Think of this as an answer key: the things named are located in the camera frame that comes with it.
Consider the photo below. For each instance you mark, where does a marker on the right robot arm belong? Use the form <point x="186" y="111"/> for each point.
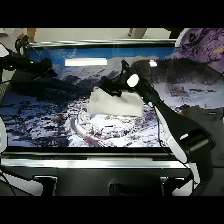
<point x="176" y="123"/>

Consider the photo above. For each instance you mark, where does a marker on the purple printed garment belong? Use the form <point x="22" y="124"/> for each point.
<point x="205" y="45"/>

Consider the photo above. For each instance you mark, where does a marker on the person's legs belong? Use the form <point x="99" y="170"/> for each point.
<point x="137" y="32"/>

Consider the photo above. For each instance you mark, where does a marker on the pale grey garment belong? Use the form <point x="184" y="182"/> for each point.
<point x="116" y="105"/>

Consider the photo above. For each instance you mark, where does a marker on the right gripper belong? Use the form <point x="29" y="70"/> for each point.
<point x="110" y="87"/>

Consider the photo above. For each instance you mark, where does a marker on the silver frame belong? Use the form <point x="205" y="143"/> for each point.
<point x="100" y="163"/>

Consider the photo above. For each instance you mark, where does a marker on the dark grey garment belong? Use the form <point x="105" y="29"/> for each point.
<point x="214" y="119"/>

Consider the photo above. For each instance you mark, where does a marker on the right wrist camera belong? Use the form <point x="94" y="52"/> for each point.
<point x="125" y="67"/>

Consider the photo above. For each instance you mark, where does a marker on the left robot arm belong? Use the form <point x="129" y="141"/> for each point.
<point x="24" y="63"/>

